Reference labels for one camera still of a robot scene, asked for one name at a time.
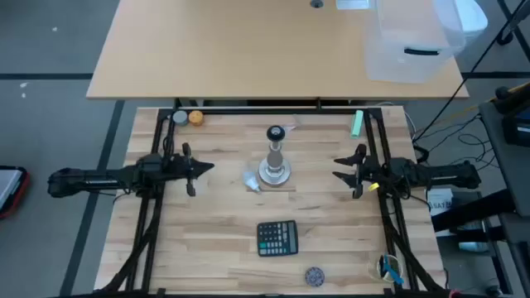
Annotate white printed box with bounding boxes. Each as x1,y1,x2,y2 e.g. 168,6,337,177
426,188,455,216

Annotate blue patterned round dish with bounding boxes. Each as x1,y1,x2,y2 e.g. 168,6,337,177
305,267,325,288

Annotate clear glass cup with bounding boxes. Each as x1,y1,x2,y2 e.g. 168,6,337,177
366,252,405,286

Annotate mint green block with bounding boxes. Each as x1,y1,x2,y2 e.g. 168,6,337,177
349,109,364,139

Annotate white label strip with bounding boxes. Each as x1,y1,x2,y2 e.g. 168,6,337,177
335,0,369,11

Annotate grey side table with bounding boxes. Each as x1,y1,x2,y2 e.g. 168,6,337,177
479,80,530,217

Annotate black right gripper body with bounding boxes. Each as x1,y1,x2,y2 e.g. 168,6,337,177
354,143,393,199

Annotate red-edged black case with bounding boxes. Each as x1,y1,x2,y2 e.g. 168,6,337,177
0,165,31,220

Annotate silver table lamp base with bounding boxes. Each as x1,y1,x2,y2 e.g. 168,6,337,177
258,125,292,187

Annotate white lightbulb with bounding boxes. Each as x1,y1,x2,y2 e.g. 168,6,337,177
242,169,263,194

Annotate black desk calculator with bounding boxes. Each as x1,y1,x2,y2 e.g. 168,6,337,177
256,219,300,257

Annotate tan wooden desk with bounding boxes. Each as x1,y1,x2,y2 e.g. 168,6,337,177
85,0,470,101

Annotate clear plastic storage bin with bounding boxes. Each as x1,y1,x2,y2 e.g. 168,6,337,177
363,0,467,84

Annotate blue brush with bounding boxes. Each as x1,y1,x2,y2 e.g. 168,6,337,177
381,253,405,286

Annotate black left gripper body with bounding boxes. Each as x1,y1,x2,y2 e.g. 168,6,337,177
163,142,196,198

